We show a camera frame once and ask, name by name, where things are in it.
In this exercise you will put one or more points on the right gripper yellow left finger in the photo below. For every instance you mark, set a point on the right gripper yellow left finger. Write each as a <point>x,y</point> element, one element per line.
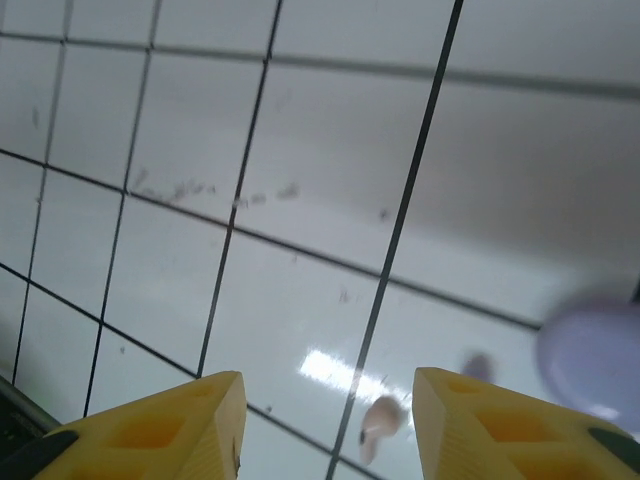
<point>150,440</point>

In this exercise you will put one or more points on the purple round earbud case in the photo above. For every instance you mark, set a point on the purple round earbud case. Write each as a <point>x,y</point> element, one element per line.
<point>590,350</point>

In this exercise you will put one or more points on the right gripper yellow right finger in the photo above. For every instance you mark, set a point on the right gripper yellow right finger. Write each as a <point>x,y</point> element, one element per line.
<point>500,440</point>

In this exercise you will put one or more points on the aluminium frame rail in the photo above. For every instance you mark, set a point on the aluminium frame rail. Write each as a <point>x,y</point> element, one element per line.
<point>20,410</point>

